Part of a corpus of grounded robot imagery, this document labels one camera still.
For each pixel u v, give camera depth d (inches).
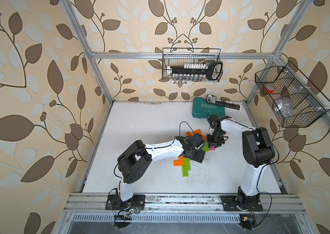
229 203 28.9
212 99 45.1
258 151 20.6
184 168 33.3
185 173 33.2
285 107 28.8
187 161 34.3
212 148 36.8
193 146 26.1
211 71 33.1
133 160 20.2
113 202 28.9
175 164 34.1
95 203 29.9
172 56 35.9
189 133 40.2
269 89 31.8
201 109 43.8
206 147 36.8
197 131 40.3
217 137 32.4
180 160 34.4
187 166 33.9
